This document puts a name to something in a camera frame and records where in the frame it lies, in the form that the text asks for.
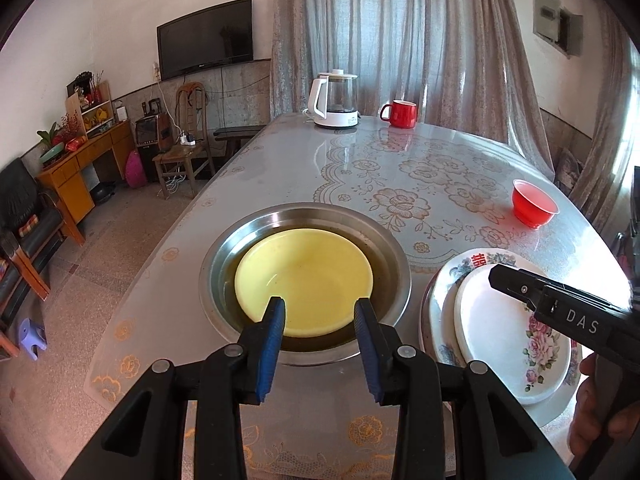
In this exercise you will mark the person's right hand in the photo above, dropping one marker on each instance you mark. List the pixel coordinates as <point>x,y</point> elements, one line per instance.
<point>582,420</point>

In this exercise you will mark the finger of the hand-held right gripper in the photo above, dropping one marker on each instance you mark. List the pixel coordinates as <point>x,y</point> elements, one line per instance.
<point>517,284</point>

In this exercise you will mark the red gift box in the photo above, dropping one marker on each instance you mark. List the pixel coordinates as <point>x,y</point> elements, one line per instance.
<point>76,144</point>

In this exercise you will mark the orange wooden desk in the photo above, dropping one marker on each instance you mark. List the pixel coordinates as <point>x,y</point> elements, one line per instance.
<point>75,185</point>

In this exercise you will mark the grey sheer curtain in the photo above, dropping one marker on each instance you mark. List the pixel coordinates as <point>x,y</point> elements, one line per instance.
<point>400,35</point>
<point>610,110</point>

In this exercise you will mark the grey wall electrical box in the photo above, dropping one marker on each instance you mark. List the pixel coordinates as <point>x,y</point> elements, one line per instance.
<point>547,12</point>

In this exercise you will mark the white plate with pink roses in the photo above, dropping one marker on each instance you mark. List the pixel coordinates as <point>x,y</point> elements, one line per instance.
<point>495,330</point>

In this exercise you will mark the white router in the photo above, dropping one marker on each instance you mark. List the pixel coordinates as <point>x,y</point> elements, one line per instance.
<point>119,112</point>

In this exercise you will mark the white glass electric kettle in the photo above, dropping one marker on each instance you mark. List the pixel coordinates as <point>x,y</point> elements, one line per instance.
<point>340,120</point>

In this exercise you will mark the stainless steel basin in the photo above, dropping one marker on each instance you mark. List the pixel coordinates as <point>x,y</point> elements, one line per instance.
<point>225,270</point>

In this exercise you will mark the yellow bowl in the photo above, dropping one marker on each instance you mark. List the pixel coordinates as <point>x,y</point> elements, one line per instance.
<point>305,275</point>

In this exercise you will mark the red plastic cup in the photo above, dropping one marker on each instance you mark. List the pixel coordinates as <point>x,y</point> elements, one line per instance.
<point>532,210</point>

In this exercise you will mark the wooden chair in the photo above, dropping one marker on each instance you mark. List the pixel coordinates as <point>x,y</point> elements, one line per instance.
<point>175,152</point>

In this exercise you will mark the red mug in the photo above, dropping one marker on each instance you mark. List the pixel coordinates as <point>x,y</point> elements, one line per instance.
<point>402,115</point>

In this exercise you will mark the pink bag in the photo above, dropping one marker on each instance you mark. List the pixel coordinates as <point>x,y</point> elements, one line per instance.
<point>135,170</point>

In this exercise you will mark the pink-rimmed plate with purple flowers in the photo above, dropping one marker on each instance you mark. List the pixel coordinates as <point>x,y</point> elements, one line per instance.
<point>426,320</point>

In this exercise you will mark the black flat television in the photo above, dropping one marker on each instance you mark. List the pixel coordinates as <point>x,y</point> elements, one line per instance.
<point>205,40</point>

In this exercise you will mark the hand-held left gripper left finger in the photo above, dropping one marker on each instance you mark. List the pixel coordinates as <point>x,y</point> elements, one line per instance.
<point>272,350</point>

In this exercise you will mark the white power strip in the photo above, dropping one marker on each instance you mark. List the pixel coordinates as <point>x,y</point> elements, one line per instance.
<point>188,138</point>

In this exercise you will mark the potted plant in green pot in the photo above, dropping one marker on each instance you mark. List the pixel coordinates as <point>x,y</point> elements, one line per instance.
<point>52,152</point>

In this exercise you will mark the purple plastic stool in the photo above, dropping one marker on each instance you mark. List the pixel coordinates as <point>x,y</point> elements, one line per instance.
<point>30,330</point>

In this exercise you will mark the black wok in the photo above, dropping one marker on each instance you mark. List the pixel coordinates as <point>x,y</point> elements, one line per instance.
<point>102,192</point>

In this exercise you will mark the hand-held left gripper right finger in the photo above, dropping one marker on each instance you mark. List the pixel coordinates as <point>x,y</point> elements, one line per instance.
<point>370,350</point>

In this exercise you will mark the wooden display shelf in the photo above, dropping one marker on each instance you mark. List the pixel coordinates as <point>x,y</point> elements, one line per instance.
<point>97,115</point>

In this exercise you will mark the dark wooden bench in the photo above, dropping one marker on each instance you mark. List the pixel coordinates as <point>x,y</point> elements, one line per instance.
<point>240,131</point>

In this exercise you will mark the dark boxy speaker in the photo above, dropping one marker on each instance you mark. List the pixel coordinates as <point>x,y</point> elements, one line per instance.
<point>147,130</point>

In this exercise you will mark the black leather wooden armchair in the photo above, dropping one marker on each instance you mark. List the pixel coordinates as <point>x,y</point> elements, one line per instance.
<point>15,280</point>
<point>20,190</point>

